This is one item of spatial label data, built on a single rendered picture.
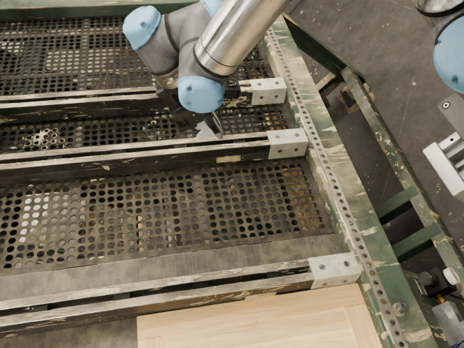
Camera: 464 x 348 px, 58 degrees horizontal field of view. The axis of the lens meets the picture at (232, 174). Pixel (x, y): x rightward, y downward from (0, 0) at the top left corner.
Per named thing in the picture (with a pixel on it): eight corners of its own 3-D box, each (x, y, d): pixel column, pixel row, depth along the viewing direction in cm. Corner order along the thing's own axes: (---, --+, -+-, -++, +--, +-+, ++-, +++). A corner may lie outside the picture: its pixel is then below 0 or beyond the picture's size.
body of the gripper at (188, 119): (179, 112, 100) (153, 76, 91) (211, 98, 99) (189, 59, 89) (183, 135, 95) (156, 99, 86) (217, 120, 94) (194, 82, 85)
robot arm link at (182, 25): (238, 59, 75) (183, 76, 78) (235, 16, 81) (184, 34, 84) (221, 27, 69) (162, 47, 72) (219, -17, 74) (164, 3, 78)
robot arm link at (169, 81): (181, 43, 86) (186, 67, 81) (190, 60, 90) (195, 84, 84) (148, 59, 87) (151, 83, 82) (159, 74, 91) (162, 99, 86)
